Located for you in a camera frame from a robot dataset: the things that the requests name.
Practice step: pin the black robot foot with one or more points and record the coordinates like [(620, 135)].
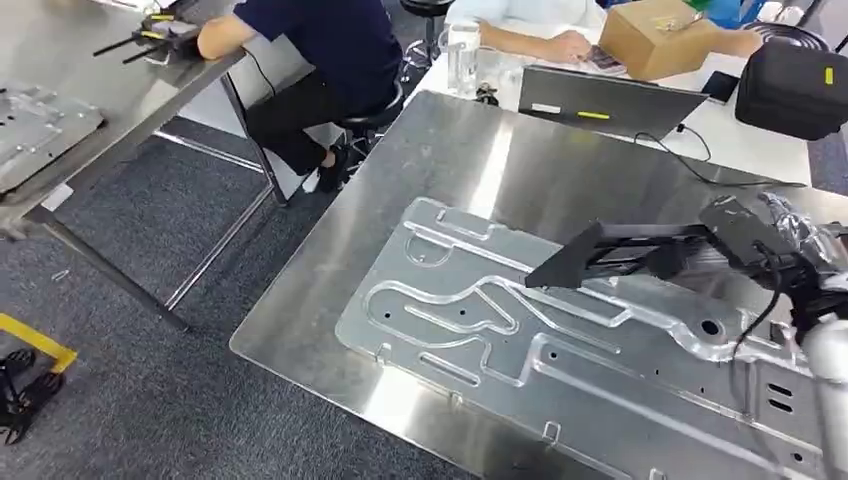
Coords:
[(23, 397)]

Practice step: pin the steel side table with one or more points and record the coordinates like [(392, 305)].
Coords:
[(99, 86)]

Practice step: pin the black carry bag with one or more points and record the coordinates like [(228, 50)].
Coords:
[(788, 93)]

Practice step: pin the black bunch of keys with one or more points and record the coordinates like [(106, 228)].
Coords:
[(487, 95)]

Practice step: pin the black round stool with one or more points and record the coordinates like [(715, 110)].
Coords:
[(371, 119)]

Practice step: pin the brown cardboard box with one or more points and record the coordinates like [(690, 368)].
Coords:
[(652, 40)]

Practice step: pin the clear plastic water bottle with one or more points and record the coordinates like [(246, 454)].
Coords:
[(463, 60)]

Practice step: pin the black handheld tool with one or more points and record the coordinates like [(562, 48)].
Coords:
[(596, 255)]

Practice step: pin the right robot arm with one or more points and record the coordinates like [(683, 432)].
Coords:
[(833, 391)]

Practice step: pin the small stamped metal panel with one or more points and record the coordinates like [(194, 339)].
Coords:
[(40, 132)]

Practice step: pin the steel workbench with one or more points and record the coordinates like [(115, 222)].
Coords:
[(397, 199)]

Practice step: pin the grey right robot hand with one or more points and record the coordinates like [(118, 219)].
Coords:
[(805, 232)]

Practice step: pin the clear plastic cup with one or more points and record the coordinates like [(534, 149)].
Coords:
[(498, 69)]

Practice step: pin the black smartphone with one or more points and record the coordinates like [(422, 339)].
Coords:
[(720, 86)]

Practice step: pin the dark calculator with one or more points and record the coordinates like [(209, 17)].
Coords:
[(606, 61)]

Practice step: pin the black stool with metal post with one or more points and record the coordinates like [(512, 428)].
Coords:
[(427, 20)]

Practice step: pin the grey laptop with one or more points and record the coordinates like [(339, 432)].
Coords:
[(603, 102)]

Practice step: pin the person in dark clothes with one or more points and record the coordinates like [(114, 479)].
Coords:
[(318, 60)]

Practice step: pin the large stamped metal panel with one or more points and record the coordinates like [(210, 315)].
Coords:
[(596, 397)]

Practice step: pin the person in pale clothes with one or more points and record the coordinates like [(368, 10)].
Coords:
[(530, 26)]

